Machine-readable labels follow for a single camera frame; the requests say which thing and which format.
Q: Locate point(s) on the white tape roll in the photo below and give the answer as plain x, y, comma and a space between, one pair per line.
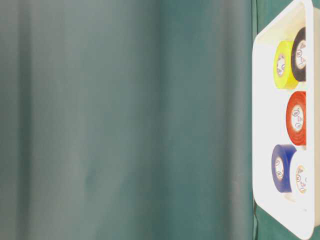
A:
298, 177

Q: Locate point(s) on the blue tape roll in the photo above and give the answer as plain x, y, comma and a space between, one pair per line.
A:
280, 166

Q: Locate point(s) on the white plastic case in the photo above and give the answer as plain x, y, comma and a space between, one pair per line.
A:
268, 119

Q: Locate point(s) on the yellow tape roll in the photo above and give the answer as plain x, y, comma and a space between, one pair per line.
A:
282, 68

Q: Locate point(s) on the red tape roll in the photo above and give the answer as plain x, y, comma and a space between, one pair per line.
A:
296, 119

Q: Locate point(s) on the black tape roll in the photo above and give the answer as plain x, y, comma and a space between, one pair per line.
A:
299, 56

